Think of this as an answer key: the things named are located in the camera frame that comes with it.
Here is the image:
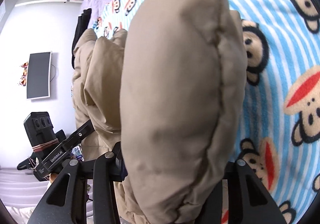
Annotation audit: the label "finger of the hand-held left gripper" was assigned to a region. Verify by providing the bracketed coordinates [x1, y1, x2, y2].
[65, 119, 96, 150]

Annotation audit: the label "blue striped monkey print blanket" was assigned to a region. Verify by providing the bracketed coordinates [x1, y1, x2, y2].
[92, 0, 320, 224]

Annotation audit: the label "wall-mounted flat screen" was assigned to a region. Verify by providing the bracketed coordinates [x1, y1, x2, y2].
[26, 51, 53, 100]

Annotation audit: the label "red wall stickers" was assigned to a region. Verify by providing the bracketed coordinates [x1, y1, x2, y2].
[17, 61, 29, 88]

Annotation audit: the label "beige padded jacket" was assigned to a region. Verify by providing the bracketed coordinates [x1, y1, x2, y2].
[71, 0, 250, 224]

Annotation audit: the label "black cloth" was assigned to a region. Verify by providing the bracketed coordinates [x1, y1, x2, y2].
[71, 8, 92, 69]

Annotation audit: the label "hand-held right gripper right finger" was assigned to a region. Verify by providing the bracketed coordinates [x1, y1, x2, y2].
[199, 159, 288, 224]

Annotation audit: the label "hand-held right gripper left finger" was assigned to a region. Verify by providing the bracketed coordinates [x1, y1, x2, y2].
[27, 141, 128, 224]

